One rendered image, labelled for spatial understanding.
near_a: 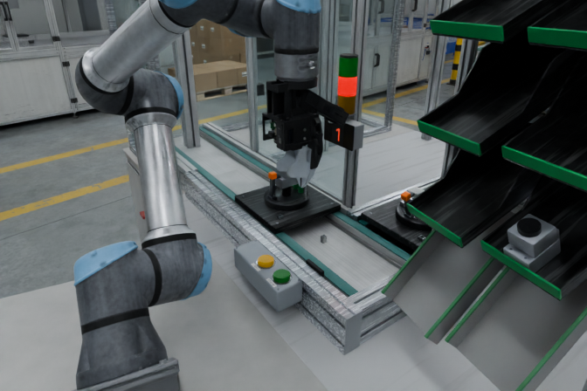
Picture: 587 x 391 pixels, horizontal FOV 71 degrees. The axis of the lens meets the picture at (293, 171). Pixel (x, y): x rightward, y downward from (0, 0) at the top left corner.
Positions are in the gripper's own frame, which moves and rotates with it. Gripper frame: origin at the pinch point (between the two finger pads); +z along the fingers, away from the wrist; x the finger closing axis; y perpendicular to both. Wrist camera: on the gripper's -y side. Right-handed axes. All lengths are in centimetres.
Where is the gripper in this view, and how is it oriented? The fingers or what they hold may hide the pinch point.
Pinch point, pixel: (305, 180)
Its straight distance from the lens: 79.7
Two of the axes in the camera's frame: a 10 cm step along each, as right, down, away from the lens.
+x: 5.8, 3.3, -7.5
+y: -8.2, 2.3, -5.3
